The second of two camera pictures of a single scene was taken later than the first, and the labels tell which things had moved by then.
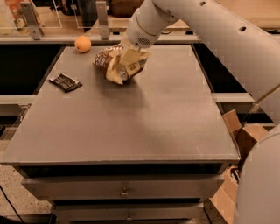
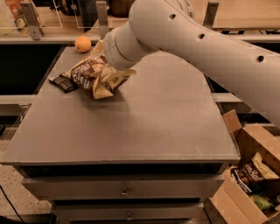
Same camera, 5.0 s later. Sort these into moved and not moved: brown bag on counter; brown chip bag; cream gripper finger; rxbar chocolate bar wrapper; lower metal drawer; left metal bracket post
Moved: brown chip bag; cream gripper finger
Not moved: rxbar chocolate bar wrapper; brown bag on counter; left metal bracket post; lower metal drawer
